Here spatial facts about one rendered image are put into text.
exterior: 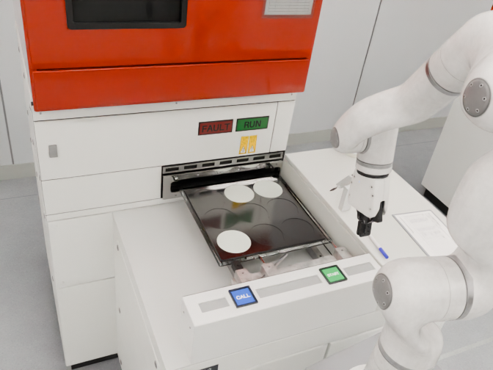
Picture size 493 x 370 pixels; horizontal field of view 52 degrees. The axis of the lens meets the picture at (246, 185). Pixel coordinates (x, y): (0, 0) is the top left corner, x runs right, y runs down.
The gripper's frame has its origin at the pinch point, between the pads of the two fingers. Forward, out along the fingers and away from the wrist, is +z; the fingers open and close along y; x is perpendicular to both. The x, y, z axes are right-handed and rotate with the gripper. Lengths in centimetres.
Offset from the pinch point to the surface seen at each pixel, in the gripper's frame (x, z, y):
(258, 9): -10, -48, -44
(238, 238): -20.4, 15.5, -30.5
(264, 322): -26.5, 21.4, -0.1
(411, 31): 194, -17, -208
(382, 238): 17.4, 12.9, -11.7
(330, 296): -8.1, 18.3, 0.6
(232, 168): -10, 6, -59
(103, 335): -56, 76, -76
